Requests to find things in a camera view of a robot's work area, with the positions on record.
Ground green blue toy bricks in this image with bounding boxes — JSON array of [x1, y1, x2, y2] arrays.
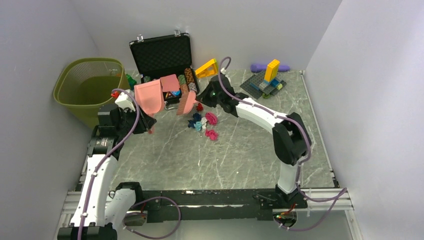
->
[[126, 74, 137, 91]]

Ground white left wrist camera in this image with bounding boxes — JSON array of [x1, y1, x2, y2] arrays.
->
[[111, 91, 136, 112]]

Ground grey toy brick baseplate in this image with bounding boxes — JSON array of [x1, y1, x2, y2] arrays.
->
[[240, 72, 287, 99]]

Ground black poker chip case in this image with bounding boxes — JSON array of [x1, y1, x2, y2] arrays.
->
[[129, 30, 199, 109]]

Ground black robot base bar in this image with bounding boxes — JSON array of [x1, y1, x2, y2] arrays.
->
[[128, 188, 308, 223]]

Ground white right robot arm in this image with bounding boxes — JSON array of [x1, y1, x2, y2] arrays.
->
[[196, 73, 312, 208]]

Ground olive green waste basket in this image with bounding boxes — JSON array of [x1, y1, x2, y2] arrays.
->
[[53, 57, 130, 129]]

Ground red paper scrap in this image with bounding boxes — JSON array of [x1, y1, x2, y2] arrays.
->
[[196, 102, 204, 112]]

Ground pink hand brush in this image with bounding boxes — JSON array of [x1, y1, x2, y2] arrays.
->
[[176, 91, 197, 116]]

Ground purple cylinder toy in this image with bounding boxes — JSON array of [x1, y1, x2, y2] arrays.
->
[[250, 63, 291, 74]]

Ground white paper scrap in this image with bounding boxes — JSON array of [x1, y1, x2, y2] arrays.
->
[[200, 117, 208, 130]]

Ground yellow toy brick wedge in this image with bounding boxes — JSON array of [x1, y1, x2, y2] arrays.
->
[[195, 58, 219, 79]]

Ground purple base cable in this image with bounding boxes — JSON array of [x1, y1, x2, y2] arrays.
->
[[121, 196, 182, 240]]

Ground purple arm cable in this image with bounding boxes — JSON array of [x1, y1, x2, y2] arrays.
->
[[76, 88, 141, 240], [217, 56, 349, 232]]

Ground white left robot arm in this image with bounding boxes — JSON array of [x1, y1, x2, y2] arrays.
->
[[57, 103, 157, 240]]

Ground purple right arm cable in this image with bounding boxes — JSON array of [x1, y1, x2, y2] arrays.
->
[[217, 56, 349, 232]]

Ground dark blue paper scrap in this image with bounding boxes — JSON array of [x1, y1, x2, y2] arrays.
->
[[192, 112, 202, 123], [187, 119, 196, 129]]

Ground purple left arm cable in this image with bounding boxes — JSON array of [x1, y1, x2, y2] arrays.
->
[[76, 88, 141, 240]]

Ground light blue paper scrap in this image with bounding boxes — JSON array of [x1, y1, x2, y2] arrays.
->
[[194, 121, 203, 132]]

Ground pink plastic dustpan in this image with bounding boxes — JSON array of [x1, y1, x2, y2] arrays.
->
[[134, 79, 165, 118]]

